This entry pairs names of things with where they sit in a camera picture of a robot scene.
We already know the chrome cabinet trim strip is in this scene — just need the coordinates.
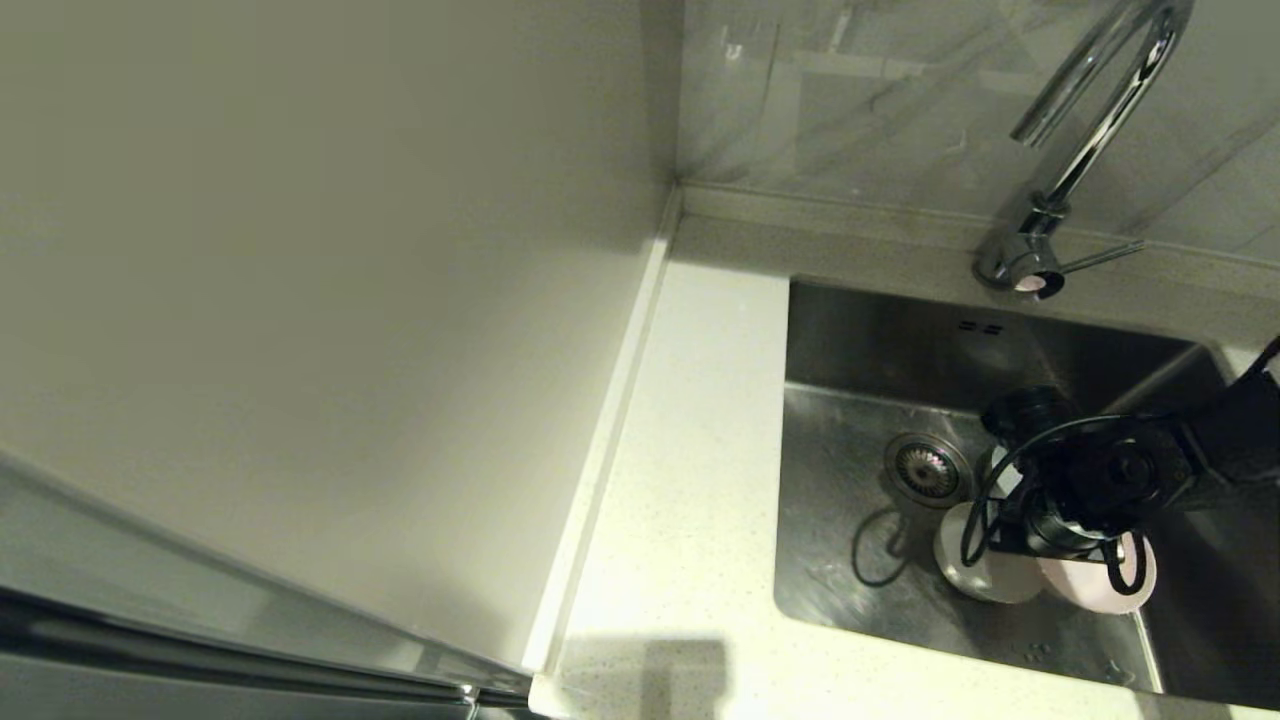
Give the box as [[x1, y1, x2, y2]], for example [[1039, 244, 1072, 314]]
[[0, 585, 533, 707]]

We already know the white shallow bowl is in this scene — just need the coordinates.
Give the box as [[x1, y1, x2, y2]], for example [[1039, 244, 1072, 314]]
[[933, 500, 1047, 605]]

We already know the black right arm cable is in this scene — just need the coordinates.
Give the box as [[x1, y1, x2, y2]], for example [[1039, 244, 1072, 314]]
[[958, 412, 1151, 598]]

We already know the white bowl with gray outside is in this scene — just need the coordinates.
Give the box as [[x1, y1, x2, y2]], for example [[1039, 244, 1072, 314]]
[[985, 445, 1026, 503]]

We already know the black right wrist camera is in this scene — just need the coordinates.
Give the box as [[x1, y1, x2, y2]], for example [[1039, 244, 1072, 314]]
[[982, 385, 1083, 451]]

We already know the chrome gooseneck faucet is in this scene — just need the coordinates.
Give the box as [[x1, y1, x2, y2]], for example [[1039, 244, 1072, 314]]
[[975, 0, 1194, 303]]

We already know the round metal drain strainer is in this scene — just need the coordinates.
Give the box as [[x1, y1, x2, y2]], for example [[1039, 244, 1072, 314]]
[[884, 432, 973, 509]]

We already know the tall glossy cabinet unit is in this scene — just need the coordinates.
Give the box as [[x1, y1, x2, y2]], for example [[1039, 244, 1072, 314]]
[[0, 0, 683, 720]]

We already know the stainless steel sink basin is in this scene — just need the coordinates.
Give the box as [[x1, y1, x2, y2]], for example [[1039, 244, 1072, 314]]
[[772, 277, 1280, 711]]

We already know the pink bowl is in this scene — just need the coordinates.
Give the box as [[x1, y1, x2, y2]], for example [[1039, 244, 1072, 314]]
[[1038, 530, 1159, 615]]

